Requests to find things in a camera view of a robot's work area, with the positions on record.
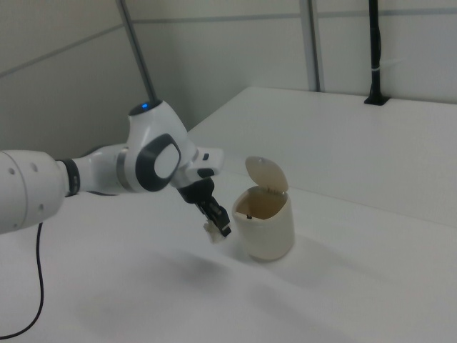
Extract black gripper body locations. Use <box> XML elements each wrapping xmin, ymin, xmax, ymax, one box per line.
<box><xmin>177</xmin><ymin>178</ymin><xmax>216</xmax><ymax>212</ymax></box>

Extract white paper trash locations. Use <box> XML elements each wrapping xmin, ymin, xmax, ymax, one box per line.
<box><xmin>203</xmin><ymin>220</ymin><xmax>224</xmax><ymax>245</ymax></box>

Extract small white lidded bin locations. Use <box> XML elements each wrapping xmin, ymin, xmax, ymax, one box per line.
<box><xmin>231</xmin><ymin>155</ymin><xmax>296</xmax><ymax>262</ymax></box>

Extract black clamped pole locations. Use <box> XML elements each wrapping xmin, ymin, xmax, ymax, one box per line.
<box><xmin>363</xmin><ymin>0</ymin><xmax>390</xmax><ymax>107</ymax></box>

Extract grey partition corner post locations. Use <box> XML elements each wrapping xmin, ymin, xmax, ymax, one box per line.
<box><xmin>116</xmin><ymin>0</ymin><xmax>160</xmax><ymax>103</ymax></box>

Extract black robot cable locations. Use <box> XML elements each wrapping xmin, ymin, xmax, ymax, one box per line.
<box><xmin>0</xmin><ymin>220</ymin><xmax>46</xmax><ymax>340</ymax></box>

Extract white cable tie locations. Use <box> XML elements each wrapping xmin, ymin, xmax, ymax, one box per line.
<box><xmin>370</xmin><ymin>58</ymin><xmax>408</xmax><ymax>73</ymax></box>

